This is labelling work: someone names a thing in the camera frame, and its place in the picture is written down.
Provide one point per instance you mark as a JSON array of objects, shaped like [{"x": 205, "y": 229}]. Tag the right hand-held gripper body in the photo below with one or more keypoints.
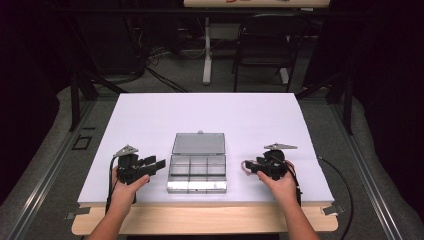
[{"x": 275, "y": 165}]

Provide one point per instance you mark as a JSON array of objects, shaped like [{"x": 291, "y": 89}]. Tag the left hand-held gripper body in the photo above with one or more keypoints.
[{"x": 128, "y": 166}]

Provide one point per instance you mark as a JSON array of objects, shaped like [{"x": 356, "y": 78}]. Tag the red rubber band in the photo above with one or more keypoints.
[{"x": 244, "y": 168}]

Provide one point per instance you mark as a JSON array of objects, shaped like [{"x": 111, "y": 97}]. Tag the transparent grey compartment box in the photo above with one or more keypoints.
[{"x": 198, "y": 143}]

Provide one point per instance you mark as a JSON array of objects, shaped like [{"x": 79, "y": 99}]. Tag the person's left hand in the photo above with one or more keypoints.
[{"x": 125, "y": 193}]

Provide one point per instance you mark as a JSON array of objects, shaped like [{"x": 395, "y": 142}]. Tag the person's right hand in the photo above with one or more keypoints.
[{"x": 285, "y": 190}]

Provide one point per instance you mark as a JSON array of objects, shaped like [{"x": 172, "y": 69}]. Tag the grey metal table clamp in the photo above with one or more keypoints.
[
  {"x": 78, "y": 212},
  {"x": 333, "y": 210}
]

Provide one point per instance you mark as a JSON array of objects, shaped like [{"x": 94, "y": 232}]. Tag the wooden table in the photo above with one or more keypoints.
[{"x": 200, "y": 220}]

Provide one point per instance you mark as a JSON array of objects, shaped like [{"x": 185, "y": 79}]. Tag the white table sheet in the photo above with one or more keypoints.
[{"x": 200, "y": 110}]

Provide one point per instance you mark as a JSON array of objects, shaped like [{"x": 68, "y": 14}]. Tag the black folding chair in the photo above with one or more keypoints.
[{"x": 263, "y": 43}]

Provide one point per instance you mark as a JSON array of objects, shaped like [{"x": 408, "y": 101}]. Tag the black curtain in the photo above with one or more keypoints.
[
  {"x": 26, "y": 100},
  {"x": 393, "y": 100}
]

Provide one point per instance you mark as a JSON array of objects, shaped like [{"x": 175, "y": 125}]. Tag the white-legged wooden desk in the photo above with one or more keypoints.
[{"x": 207, "y": 50}]

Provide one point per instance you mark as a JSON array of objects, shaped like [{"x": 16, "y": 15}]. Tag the aluminium floor rail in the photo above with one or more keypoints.
[
  {"x": 50, "y": 170},
  {"x": 363, "y": 170}
]

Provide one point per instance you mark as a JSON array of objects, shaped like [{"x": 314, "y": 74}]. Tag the black metal stand frame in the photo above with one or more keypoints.
[
  {"x": 75, "y": 100},
  {"x": 348, "y": 106}
]

